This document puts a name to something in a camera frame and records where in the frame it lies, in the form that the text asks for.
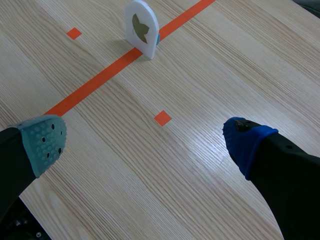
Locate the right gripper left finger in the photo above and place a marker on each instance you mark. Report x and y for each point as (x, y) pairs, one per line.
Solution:
(30, 152)

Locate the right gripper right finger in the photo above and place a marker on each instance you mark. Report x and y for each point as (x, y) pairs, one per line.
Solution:
(280, 175)

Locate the clear card with leaf picture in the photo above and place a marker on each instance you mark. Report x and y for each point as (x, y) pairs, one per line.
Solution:
(140, 28)

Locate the white arched stand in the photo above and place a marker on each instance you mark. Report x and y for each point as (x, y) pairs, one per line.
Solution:
(145, 37)

